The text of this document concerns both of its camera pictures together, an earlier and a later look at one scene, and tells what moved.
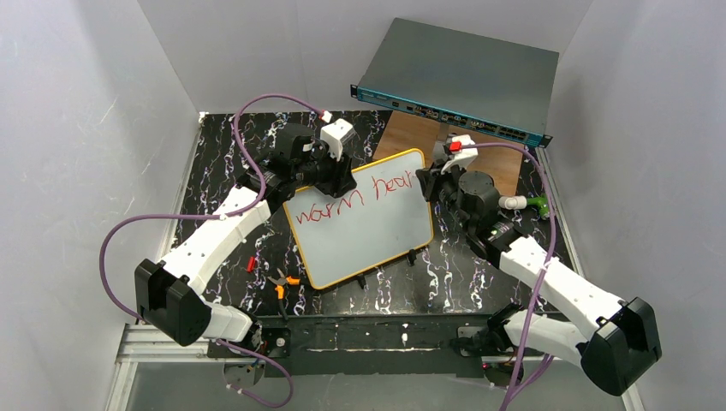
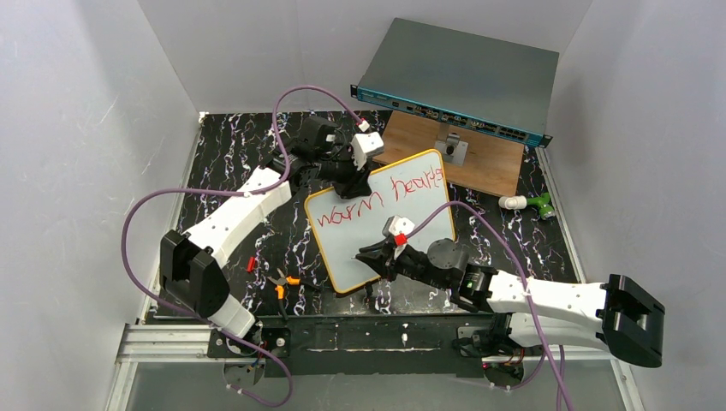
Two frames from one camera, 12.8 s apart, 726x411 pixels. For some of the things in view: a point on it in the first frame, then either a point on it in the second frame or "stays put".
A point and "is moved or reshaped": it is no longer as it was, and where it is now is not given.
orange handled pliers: (280, 282) stays put
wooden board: (499, 158) stays put
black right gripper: (430, 183) → (394, 259)
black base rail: (383, 346) stays put
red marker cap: (250, 266) stays put
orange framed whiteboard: (385, 215) is moved or reshaped
